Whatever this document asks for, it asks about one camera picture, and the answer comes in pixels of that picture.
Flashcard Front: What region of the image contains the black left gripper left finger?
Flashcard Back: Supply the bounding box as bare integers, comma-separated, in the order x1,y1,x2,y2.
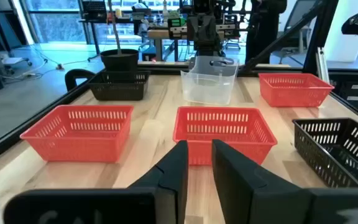
127,139,189,224

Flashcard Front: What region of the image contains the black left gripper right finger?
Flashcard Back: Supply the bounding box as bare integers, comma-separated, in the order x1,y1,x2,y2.
211,139,311,224

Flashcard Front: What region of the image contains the red slotted plastic basket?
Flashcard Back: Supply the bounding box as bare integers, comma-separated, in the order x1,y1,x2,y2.
259,73,335,108
172,106,278,166
19,105,135,163

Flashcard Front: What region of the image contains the clear plastic storage bin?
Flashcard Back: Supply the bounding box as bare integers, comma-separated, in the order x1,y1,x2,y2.
180,55,239,106

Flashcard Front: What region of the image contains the black slotted plastic basket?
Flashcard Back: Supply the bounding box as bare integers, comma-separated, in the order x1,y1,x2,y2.
88,70,151,101
292,117,358,189

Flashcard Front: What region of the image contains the wooden background workbench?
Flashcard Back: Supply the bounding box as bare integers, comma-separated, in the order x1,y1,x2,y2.
147,24,248,62

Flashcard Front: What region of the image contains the person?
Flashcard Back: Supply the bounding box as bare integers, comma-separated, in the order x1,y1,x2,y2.
246,0,288,63

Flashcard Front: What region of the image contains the black plant pot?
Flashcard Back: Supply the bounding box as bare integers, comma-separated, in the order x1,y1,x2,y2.
100,49,140,72

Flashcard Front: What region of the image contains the black standing desk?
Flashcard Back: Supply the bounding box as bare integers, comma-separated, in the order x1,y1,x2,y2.
78,0,109,62

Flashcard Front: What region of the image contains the black low metal stand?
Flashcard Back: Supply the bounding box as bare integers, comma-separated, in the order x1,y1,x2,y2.
64,68,96,91

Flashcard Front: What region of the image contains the black labelled drawer cabinet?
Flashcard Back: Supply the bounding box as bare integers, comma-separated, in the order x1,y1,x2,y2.
329,73,358,113

